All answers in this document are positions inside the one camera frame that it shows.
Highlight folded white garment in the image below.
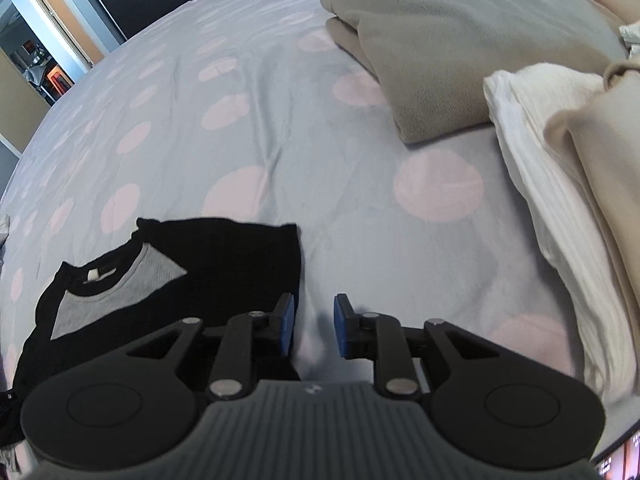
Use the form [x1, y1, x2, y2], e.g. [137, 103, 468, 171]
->
[482, 63, 640, 407]

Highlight folded taupe fleece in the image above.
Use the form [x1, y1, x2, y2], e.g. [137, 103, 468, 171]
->
[320, 0, 629, 145]

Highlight folded beige garment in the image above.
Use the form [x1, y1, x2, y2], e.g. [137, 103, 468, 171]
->
[542, 57, 640, 312]

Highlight wooden door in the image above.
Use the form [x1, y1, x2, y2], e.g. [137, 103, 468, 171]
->
[17, 0, 109, 82]

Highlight grey ribbed shirt black sleeves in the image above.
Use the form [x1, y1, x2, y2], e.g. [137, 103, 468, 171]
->
[0, 217, 304, 451]

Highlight orange stool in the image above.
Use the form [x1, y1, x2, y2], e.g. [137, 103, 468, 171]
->
[45, 65, 69, 94]

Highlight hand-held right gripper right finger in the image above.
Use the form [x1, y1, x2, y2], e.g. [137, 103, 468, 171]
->
[334, 294, 501, 400]

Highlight polka-dot bed cover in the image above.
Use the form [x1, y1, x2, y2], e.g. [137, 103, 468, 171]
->
[0, 0, 640, 461]

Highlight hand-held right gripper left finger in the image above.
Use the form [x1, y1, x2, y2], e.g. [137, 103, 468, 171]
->
[122, 293, 296, 401]

